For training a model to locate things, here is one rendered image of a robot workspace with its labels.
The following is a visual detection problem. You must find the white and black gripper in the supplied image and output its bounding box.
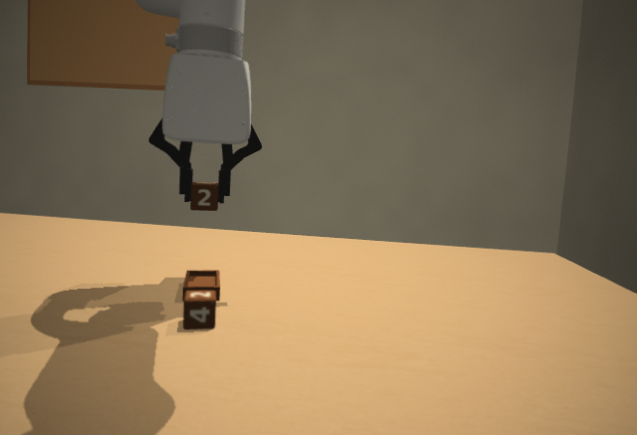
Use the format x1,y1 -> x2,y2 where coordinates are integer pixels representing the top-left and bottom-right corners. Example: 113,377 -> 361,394
148,49 -> 262,203

